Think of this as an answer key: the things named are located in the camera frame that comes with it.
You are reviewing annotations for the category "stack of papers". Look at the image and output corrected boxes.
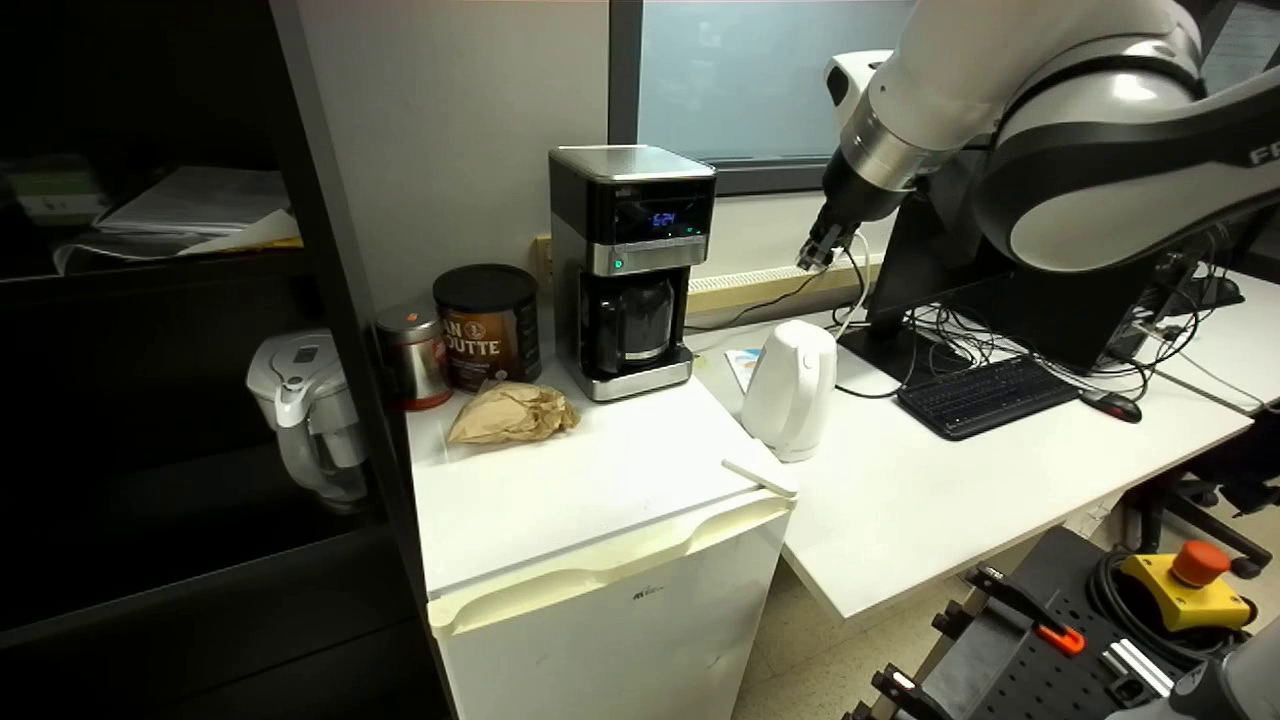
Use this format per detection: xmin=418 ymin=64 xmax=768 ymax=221
xmin=54 ymin=165 xmax=304 ymax=274

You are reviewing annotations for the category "brown coffee can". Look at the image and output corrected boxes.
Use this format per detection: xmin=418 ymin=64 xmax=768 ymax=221
xmin=433 ymin=264 xmax=542 ymax=393

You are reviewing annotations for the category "glass coffee carafe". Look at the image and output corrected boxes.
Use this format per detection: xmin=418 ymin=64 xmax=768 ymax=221
xmin=592 ymin=276 xmax=681 ymax=377

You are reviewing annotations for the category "black and steel coffee maker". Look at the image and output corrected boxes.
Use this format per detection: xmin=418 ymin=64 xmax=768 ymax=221
xmin=548 ymin=145 xmax=718 ymax=403

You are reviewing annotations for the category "white cable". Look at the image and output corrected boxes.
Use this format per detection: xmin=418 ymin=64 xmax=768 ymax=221
xmin=832 ymin=230 xmax=873 ymax=339

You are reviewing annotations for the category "black computer mouse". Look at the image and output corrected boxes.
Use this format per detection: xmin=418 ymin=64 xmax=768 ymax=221
xmin=1079 ymin=389 xmax=1144 ymax=425

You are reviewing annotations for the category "black keyboard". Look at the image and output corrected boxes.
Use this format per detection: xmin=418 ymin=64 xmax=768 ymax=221
xmin=896 ymin=355 xmax=1084 ymax=442

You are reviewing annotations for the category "yellow emergency stop button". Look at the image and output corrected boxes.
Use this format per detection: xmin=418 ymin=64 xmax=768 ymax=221
xmin=1117 ymin=541 xmax=1260 ymax=634

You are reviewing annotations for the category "white desk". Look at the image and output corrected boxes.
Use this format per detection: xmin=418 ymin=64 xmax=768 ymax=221
xmin=688 ymin=268 xmax=1280 ymax=623

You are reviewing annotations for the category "tangle of black cables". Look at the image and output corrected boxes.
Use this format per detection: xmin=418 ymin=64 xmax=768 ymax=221
xmin=905 ymin=228 xmax=1246 ymax=403

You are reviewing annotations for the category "printed leaflet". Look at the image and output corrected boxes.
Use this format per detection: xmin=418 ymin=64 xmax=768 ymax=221
xmin=724 ymin=347 xmax=767 ymax=395

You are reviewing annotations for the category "white mini fridge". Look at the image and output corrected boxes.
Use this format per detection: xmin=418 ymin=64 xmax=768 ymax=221
xmin=407 ymin=358 xmax=800 ymax=720

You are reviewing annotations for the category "black clamp with orange trigger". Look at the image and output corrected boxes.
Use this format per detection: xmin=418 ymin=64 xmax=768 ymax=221
xmin=964 ymin=564 xmax=1087 ymax=657

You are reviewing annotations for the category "window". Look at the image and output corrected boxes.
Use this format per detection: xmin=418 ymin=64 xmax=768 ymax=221
xmin=609 ymin=0 xmax=923 ymax=197

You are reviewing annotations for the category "black shelf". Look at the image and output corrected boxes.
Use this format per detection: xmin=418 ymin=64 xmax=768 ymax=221
xmin=0 ymin=0 xmax=456 ymax=720

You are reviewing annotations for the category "white fridge door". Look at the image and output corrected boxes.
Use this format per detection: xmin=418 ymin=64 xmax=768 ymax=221
xmin=427 ymin=490 xmax=797 ymax=720

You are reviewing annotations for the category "office chair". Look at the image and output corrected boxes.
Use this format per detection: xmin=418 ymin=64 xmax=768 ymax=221
xmin=1122 ymin=408 xmax=1280 ymax=581

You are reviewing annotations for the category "white plastic strip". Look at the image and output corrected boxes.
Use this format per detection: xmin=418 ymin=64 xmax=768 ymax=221
xmin=721 ymin=459 xmax=799 ymax=499

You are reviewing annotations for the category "black monitor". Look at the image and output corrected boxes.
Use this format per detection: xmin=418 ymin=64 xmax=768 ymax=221
xmin=838 ymin=150 xmax=1166 ymax=386

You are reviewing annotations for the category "crumpled brown paper bag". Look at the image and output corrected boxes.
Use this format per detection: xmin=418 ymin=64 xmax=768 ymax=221
xmin=446 ymin=380 xmax=582 ymax=446

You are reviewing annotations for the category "white electric kettle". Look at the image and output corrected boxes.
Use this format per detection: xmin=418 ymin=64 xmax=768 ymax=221
xmin=740 ymin=320 xmax=839 ymax=464

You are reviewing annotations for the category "white water filter pitcher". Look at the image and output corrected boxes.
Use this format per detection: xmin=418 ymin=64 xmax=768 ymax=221
xmin=246 ymin=330 xmax=372 ymax=507

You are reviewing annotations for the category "steel canister with red lid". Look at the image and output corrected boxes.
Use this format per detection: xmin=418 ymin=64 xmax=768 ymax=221
xmin=376 ymin=305 xmax=453 ymax=412

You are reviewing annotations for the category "coil of black cable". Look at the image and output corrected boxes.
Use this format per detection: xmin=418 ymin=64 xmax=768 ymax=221
xmin=1087 ymin=547 xmax=1263 ymax=669

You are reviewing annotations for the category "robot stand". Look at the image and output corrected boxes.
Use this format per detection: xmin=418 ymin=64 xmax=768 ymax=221
xmin=843 ymin=525 xmax=1280 ymax=720

